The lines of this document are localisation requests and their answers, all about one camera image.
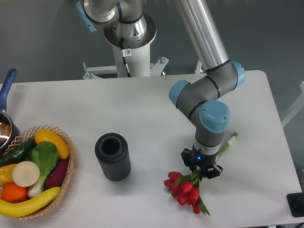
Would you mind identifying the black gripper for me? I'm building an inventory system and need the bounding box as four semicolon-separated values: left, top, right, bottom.
181;146;223;179

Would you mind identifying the red tulip bouquet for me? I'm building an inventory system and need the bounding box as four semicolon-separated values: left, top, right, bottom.
163;132;239;216

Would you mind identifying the dark grey ribbed vase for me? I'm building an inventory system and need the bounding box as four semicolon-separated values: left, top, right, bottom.
95;133;131;181

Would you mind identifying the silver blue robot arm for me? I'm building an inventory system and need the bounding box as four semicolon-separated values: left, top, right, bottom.
76;0;246;179

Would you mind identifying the black device at edge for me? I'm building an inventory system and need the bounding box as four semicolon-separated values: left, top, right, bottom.
286;192;304;218

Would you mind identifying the purple sweet potato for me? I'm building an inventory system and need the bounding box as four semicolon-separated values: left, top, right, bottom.
45;159;68;190

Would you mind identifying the green bok choy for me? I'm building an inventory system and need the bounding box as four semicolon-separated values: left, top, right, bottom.
26;142;59;198

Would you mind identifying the woven wicker basket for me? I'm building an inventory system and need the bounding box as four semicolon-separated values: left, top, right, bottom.
4;125;75;219

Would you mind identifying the green cucumber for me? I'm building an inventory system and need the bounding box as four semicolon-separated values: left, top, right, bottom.
0;139;36;167

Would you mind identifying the orange fruit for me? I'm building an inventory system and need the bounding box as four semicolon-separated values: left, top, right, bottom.
0;183;28;203

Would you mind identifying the yellow bell pepper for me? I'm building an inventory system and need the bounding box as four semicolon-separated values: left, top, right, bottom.
0;164;17;187

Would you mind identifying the yellow banana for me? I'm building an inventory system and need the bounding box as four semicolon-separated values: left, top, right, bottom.
0;187;61;218

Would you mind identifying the white frame at right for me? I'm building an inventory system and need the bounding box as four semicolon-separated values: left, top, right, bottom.
281;81;304;128

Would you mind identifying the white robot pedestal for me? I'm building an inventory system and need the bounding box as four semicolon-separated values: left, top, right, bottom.
113;44;150;78

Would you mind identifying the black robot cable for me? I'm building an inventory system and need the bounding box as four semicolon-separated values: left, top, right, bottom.
120;37;132;78

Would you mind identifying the white metal base frame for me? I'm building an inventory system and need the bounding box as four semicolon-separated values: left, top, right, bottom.
82;54;205;80

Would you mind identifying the blue handled saucepan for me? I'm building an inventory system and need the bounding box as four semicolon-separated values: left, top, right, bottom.
0;68;19;157

